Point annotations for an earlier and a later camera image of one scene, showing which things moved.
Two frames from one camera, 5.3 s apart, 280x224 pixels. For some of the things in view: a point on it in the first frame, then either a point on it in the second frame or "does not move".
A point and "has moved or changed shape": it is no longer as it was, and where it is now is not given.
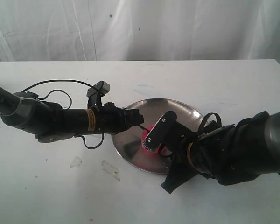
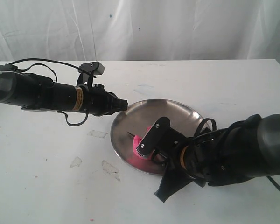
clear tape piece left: [76, 162] does not move
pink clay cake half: [145, 133] has moved or changed shape
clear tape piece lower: [109, 169] does not move
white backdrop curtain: [132, 30] does not move
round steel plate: [129, 144] does not move
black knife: [143, 128] to [131, 134]
